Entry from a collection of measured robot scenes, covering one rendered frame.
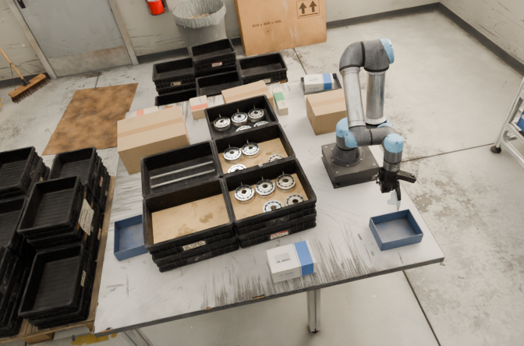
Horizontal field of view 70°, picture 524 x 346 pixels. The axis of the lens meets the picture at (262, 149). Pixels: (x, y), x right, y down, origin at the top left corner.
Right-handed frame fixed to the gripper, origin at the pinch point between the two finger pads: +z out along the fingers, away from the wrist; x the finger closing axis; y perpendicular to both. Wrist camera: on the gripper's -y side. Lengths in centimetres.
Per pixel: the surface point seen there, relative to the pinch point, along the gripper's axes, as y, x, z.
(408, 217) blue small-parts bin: -9.6, -0.4, 15.0
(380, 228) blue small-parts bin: 5.0, 1.2, 17.3
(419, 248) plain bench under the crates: -8.2, 14.5, 19.6
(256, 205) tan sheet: 63, -15, 2
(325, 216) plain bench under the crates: 29.1, -11.9, 15.9
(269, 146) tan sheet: 50, -55, -3
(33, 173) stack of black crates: 217, -108, 23
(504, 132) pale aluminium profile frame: -134, -100, 53
